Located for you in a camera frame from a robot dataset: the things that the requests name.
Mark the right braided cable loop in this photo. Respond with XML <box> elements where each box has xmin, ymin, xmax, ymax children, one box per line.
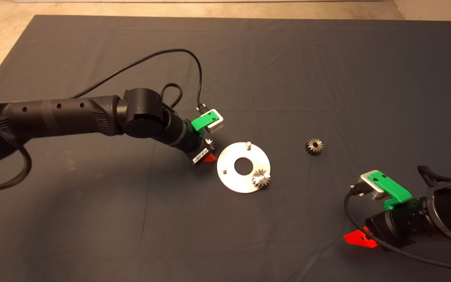
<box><xmin>417</xmin><ymin>165</ymin><xmax>451</xmax><ymax>188</ymax></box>

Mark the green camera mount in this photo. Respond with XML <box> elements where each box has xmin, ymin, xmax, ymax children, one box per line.
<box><xmin>191</xmin><ymin>111</ymin><xmax>220</xmax><ymax>136</ymax></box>
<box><xmin>367</xmin><ymin>172</ymin><xmax>412</xmax><ymax>210</ymax></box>

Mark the dark grey table cloth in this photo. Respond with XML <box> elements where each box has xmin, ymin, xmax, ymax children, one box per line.
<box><xmin>0</xmin><ymin>15</ymin><xmax>451</xmax><ymax>282</ymax></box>

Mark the left thin braided cable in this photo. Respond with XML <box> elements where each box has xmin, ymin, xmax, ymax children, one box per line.
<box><xmin>161</xmin><ymin>83</ymin><xmax>183</xmax><ymax>110</ymax></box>

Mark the silver camera box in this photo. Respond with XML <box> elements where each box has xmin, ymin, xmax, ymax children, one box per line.
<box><xmin>203</xmin><ymin>109</ymin><xmax>225</xmax><ymax>134</ymax></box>
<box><xmin>361</xmin><ymin>170</ymin><xmax>384</xmax><ymax>200</ymax></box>

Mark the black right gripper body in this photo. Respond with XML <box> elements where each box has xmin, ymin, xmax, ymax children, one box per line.
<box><xmin>365</xmin><ymin>197</ymin><xmax>435</xmax><ymax>249</ymax></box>

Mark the left green camera mount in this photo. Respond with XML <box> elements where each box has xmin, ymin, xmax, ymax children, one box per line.
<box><xmin>191</xmin><ymin>111</ymin><xmax>220</xmax><ymax>136</ymax></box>

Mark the round metal carrier plate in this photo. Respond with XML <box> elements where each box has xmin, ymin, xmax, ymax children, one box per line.
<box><xmin>217</xmin><ymin>141</ymin><xmax>271</xmax><ymax>193</ymax></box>

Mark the right silver camera box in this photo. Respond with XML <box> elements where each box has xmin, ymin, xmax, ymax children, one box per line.
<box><xmin>361</xmin><ymin>170</ymin><xmax>384</xmax><ymax>200</ymax></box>

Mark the smooth black camera cable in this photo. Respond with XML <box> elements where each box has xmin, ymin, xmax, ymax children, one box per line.
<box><xmin>344</xmin><ymin>184</ymin><xmax>451</xmax><ymax>273</ymax></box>
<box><xmin>71</xmin><ymin>49</ymin><xmax>210</xmax><ymax>114</ymax></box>

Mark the right green camera mount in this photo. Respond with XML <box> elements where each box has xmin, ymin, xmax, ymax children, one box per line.
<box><xmin>367</xmin><ymin>172</ymin><xmax>412</xmax><ymax>210</ymax></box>

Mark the left silver camera box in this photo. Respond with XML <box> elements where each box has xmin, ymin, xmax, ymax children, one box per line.
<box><xmin>203</xmin><ymin>109</ymin><xmax>225</xmax><ymax>134</ymax></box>

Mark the right smooth black camera cable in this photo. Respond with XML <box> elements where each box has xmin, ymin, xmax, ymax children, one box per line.
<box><xmin>344</xmin><ymin>184</ymin><xmax>451</xmax><ymax>273</ymax></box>

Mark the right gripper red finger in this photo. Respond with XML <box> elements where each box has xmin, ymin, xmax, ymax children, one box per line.
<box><xmin>344</xmin><ymin>229</ymin><xmax>379</xmax><ymax>248</ymax></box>

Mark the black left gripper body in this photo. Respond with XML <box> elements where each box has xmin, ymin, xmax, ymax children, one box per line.
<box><xmin>171</xmin><ymin>117</ymin><xmax>214</xmax><ymax>166</ymax></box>

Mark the left smooth black camera cable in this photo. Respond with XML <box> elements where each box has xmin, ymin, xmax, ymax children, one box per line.
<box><xmin>71</xmin><ymin>49</ymin><xmax>210</xmax><ymax>114</ymax></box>

